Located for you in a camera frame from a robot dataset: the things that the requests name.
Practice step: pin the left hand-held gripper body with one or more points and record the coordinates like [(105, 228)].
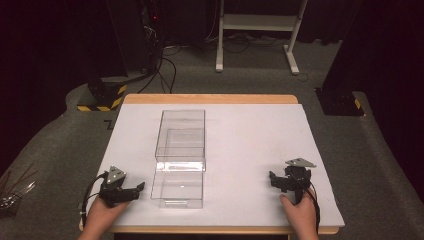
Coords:
[(113, 193)]

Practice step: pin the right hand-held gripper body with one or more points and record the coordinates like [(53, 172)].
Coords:
[(298, 180)]

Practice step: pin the person's left hand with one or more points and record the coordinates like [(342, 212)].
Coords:
[(103, 215)]

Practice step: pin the person's right hand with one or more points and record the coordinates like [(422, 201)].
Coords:
[(301, 216)]

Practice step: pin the white table sheet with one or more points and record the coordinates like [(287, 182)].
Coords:
[(253, 150)]

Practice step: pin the clear plastic drawer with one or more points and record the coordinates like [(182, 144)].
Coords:
[(178, 186)]

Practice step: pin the clear plastic drawer housing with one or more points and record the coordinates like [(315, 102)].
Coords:
[(181, 140)]

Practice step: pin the striped black stand base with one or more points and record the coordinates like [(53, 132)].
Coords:
[(103, 96)]

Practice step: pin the dark computer tower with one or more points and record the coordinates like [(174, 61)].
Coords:
[(151, 33)]

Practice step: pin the white metal stand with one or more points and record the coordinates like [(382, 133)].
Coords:
[(260, 22)]

